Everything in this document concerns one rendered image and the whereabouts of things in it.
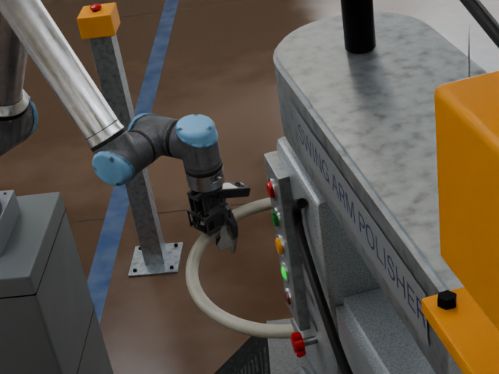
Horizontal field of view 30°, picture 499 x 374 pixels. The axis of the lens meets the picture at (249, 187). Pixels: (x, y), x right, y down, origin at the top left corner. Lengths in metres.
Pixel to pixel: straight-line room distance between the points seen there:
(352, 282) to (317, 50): 0.32
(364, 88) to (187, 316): 2.44
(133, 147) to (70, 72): 0.21
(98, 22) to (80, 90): 1.20
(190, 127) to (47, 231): 0.62
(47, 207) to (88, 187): 1.77
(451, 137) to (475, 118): 0.03
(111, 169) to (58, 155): 2.69
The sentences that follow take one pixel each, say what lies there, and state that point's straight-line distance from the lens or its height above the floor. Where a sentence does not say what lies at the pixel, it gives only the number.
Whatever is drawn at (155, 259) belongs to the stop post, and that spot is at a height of 0.03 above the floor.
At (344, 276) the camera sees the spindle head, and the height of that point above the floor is 1.40.
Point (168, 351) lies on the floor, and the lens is 3.36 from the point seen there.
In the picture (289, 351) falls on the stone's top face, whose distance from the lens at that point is 2.05.
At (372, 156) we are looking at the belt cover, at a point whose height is 1.67.
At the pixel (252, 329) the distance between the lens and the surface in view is 2.00.
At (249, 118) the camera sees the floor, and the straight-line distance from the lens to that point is 4.72.
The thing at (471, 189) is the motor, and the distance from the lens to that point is 0.51.
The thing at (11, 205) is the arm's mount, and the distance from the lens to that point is 2.61.
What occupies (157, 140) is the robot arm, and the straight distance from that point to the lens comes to 2.15.
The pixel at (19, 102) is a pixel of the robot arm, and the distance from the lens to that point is 2.50.
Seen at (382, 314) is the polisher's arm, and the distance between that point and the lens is 1.25.
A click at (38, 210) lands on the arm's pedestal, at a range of 2.65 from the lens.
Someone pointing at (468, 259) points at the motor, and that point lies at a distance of 0.54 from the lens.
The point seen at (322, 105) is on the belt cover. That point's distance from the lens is 1.09.
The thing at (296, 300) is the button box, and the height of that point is 1.27.
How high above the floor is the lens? 2.17
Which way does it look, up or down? 32 degrees down
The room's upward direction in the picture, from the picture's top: 9 degrees counter-clockwise
